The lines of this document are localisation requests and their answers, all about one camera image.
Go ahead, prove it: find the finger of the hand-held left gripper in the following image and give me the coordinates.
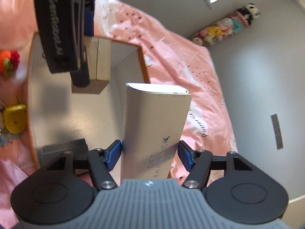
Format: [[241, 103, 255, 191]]
[[84, 6, 95, 38], [70, 36, 91, 88]]

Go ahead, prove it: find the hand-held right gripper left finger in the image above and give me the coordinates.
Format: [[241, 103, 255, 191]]
[[44, 139, 122, 190]]

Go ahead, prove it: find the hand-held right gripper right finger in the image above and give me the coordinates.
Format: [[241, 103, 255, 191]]
[[178, 140, 254, 189]]

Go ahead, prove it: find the orange cardboard box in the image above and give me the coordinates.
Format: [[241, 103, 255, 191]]
[[27, 31, 151, 173]]

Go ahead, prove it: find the white glasses case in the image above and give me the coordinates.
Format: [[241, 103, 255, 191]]
[[120, 82, 192, 181]]

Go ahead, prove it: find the dark grey gift box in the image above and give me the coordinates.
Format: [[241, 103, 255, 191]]
[[42, 138, 90, 165]]

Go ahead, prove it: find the orange crocheted fruit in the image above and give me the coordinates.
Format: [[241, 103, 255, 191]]
[[0, 50, 21, 77]]

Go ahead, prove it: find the yellow plush toy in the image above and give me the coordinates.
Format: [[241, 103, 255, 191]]
[[3, 104, 28, 135]]

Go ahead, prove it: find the pink printed blanket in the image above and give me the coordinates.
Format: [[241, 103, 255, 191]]
[[0, 0, 239, 229]]

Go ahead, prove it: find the clear tube of plush toys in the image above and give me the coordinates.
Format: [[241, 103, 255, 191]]
[[189, 10, 253, 47]]

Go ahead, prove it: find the panda plush toy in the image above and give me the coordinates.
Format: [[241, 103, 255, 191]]
[[236, 3, 261, 26]]

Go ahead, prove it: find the grey wall switch panel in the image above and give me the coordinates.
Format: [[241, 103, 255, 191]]
[[270, 113, 284, 150]]

